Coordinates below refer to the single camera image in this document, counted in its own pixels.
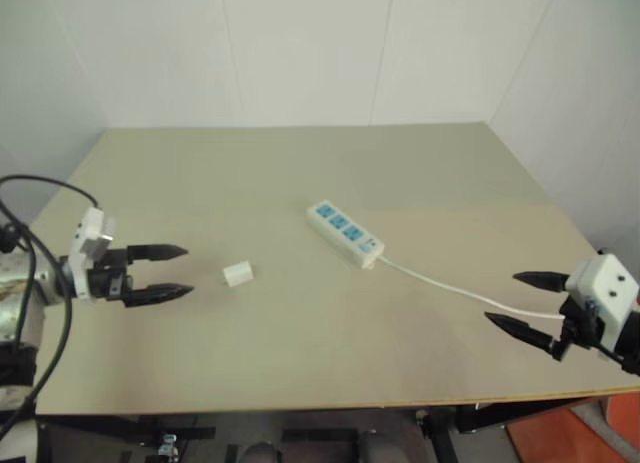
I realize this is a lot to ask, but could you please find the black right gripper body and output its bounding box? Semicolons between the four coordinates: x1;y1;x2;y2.
549;295;626;365

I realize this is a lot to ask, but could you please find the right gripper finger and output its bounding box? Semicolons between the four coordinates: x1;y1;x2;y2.
512;269;574;294
483;310;562;355

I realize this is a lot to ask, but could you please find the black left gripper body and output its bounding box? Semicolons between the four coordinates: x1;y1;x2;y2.
86;247;135;304

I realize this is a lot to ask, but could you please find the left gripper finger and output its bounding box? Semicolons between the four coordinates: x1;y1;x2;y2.
121;282;196;310
126;242;190;265

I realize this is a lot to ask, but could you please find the white cube plug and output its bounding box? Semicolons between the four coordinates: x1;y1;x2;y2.
217;259;255;289

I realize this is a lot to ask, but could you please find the white power strip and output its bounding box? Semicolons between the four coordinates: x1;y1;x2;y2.
305;198;387;271

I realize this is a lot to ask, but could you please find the small metal clamp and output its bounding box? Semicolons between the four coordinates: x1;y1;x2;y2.
156;431;180;458

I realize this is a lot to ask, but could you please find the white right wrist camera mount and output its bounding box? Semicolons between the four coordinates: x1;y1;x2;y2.
563;251;640;353

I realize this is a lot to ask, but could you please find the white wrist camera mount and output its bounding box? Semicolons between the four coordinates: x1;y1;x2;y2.
563;251;640;353
67;206;119;302

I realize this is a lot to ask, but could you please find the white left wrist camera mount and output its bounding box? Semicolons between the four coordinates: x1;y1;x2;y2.
67;206;119;302

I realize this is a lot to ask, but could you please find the white power cable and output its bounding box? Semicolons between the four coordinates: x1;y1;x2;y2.
373;254;569;321

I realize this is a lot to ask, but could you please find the black metal table frame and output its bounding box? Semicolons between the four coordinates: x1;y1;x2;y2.
34;391;624;463

